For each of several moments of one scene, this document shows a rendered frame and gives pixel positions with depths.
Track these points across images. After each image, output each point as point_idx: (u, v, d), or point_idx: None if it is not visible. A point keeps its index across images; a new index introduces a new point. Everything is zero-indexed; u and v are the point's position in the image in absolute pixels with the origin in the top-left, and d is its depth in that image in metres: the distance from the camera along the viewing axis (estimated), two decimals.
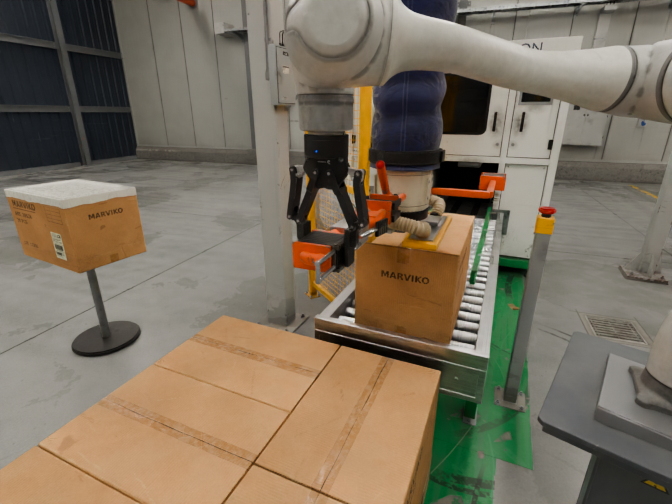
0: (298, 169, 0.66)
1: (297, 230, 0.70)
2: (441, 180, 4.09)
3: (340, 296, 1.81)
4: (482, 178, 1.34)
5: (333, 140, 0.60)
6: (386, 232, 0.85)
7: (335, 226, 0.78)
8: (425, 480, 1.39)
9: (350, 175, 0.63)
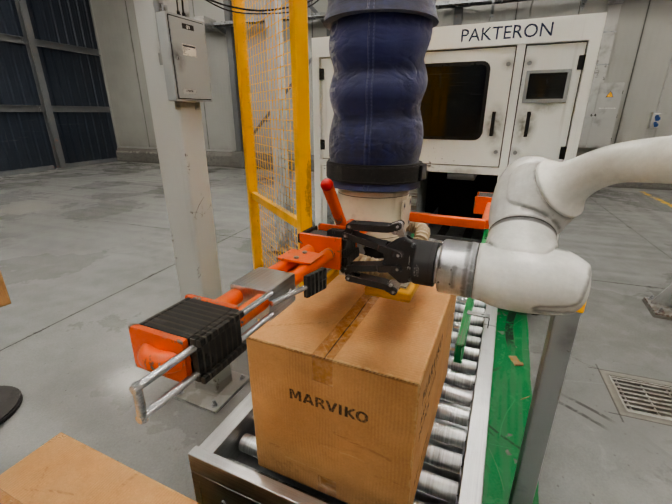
0: (397, 284, 0.67)
1: None
2: (430, 192, 3.45)
3: (250, 396, 1.17)
4: (478, 200, 1.06)
5: None
6: (324, 288, 0.56)
7: (236, 284, 0.50)
8: None
9: (399, 233, 0.63)
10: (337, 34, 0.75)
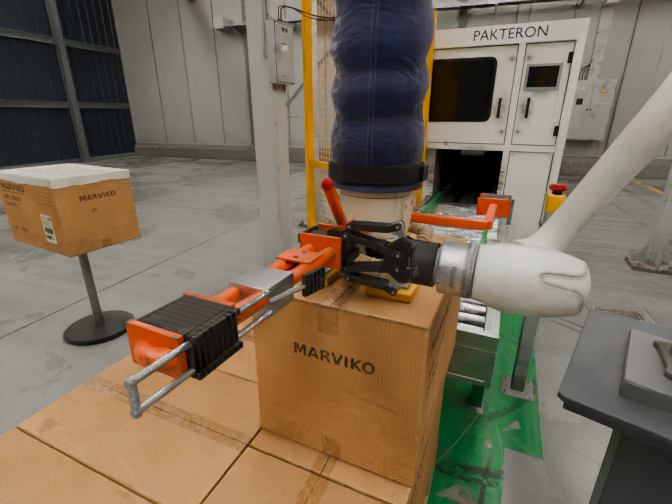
0: (397, 284, 0.67)
1: None
2: (444, 170, 4.01)
3: None
4: (481, 201, 1.05)
5: None
6: (323, 288, 0.56)
7: (234, 282, 0.50)
8: (431, 468, 1.32)
9: (399, 233, 0.63)
10: (339, 35, 0.75)
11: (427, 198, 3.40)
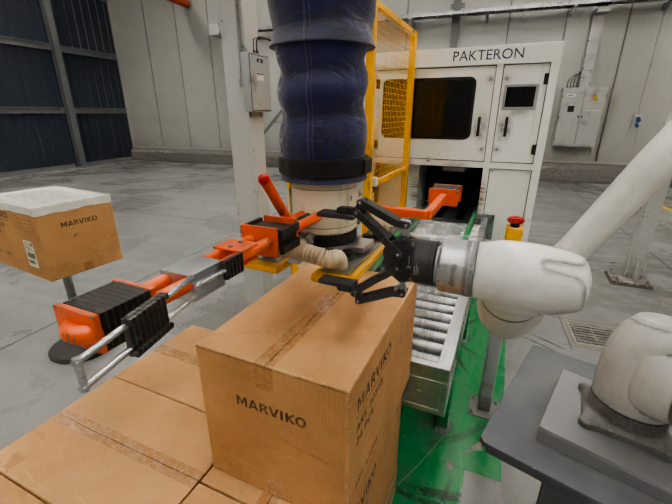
0: (403, 286, 0.66)
1: (348, 288, 0.71)
2: (429, 183, 4.08)
3: None
4: (432, 191, 1.11)
5: None
6: (242, 271, 0.63)
7: (165, 270, 0.56)
8: (387, 493, 1.38)
9: (403, 230, 0.63)
10: None
11: None
